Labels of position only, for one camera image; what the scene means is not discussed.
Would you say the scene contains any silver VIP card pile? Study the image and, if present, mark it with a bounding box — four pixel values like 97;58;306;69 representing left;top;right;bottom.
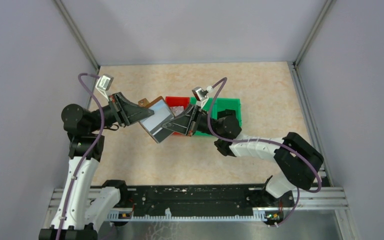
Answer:
170;106;185;117

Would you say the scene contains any red plastic bin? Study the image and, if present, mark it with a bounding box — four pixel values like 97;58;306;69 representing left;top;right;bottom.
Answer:
164;96;191;137

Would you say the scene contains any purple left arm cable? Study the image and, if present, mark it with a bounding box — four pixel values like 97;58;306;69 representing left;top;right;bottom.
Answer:
55;73;106;240

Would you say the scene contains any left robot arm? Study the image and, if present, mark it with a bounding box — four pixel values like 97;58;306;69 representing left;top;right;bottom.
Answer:
38;92;154;240

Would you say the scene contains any aluminium frame rail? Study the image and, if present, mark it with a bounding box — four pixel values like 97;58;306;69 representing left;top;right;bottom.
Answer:
48;184;349;224

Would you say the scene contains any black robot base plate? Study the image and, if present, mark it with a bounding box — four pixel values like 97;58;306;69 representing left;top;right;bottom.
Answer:
115;183;295;217

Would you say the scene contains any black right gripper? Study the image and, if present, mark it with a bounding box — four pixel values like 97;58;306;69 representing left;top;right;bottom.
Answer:
161;103;223;138

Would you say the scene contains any black VIP card stack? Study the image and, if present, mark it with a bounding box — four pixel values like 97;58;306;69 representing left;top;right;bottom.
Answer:
217;109;237;120

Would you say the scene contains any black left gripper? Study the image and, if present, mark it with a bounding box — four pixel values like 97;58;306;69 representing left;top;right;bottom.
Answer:
88;91;155;133

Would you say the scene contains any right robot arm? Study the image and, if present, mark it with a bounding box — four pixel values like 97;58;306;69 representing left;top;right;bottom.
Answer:
162;104;324;206

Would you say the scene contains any green bin with gold cards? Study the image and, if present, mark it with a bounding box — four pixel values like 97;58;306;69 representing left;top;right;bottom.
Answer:
194;97;217;137

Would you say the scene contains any green bin with black cards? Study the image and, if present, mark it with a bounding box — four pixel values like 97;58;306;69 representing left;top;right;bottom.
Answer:
211;98;242;126

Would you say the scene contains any brown leather card holder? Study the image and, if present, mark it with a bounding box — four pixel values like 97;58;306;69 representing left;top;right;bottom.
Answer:
137;96;176;144

